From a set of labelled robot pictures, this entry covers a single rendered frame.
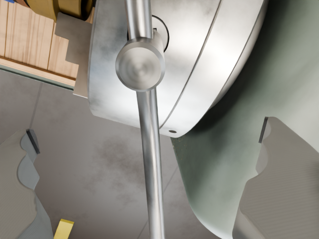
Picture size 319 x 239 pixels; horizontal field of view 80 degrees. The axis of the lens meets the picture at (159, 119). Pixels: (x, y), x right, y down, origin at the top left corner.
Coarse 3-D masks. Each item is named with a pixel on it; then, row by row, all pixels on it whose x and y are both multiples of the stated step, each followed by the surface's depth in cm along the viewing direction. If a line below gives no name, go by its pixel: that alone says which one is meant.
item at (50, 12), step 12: (24, 0) 25; (36, 0) 24; (48, 0) 24; (60, 0) 25; (72, 0) 25; (84, 0) 30; (36, 12) 27; (48, 12) 26; (72, 12) 26; (84, 12) 30
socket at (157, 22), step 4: (152, 16) 15; (156, 16) 16; (152, 20) 15; (156, 20) 15; (160, 20) 15; (152, 24) 15; (156, 24) 15; (160, 24) 15; (164, 24) 15; (160, 28) 15; (164, 28) 15; (160, 32) 15; (164, 32) 15; (128, 36) 16; (160, 36) 16; (164, 36) 16; (168, 36) 16; (164, 40) 16; (168, 40) 16; (164, 44) 16; (164, 48) 16
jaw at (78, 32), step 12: (60, 12) 26; (60, 24) 26; (72, 24) 26; (84, 24) 27; (60, 36) 27; (72, 36) 27; (84, 36) 27; (72, 48) 27; (84, 48) 27; (72, 60) 28; (84, 60) 28; (84, 72) 28; (84, 84) 29; (84, 96) 29
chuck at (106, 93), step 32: (96, 0) 14; (160, 0) 14; (192, 0) 15; (96, 32) 15; (192, 32) 15; (96, 64) 17; (192, 64) 17; (96, 96) 20; (128, 96) 19; (160, 96) 19
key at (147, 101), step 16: (128, 0) 8; (144, 0) 8; (128, 16) 9; (144, 16) 9; (128, 32) 9; (144, 32) 9; (144, 96) 11; (144, 112) 11; (144, 128) 12; (144, 144) 12; (144, 160) 13; (160, 160) 13; (160, 176) 13; (160, 192) 13; (160, 208) 14; (160, 224) 14
